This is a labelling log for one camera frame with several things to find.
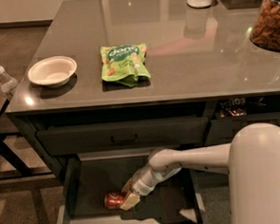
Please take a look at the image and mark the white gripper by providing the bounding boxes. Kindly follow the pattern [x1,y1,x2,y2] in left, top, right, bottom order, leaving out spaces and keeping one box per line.
[121,164,163,211]

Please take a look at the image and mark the green snack bag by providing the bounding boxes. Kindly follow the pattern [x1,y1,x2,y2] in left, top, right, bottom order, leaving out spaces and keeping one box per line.
[100,44,151,88]

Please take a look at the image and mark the open drawer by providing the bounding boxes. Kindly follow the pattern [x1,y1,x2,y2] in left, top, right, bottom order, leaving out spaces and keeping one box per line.
[56,152,209,224]
[205,112,280,146]

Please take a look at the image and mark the clear plastic water bottle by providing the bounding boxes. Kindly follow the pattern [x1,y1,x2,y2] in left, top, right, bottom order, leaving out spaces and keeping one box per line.
[0,66,18,100]

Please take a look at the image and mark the open middle drawer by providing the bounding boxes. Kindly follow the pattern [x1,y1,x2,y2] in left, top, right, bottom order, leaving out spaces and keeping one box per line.
[56,152,209,224]

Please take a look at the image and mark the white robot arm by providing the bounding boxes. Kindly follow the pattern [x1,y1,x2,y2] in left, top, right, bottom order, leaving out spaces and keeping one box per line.
[121,123,280,224]

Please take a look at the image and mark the dark counter cabinet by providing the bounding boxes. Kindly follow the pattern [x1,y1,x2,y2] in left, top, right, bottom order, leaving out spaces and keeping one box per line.
[7,0,280,224]

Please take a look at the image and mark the red coke can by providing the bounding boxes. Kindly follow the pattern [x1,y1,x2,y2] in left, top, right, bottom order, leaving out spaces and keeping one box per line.
[104,192,126,209]

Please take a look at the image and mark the snack packets in drawer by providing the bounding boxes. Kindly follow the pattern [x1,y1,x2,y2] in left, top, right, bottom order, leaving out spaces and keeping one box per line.
[216,97,267,118]

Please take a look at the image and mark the top left drawer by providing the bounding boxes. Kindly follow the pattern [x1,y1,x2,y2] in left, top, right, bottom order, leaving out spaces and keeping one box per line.
[36,117,208,157]

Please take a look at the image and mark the glass jar of nuts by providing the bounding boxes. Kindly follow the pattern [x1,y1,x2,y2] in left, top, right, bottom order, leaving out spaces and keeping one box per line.
[250,0,280,51]

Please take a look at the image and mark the white paper bowl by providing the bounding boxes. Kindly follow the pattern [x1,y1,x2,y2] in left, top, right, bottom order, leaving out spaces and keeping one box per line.
[28,56,77,88]

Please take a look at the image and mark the top right open drawer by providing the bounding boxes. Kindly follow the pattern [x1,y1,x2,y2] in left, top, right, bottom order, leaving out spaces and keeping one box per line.
[205,112,280,146]

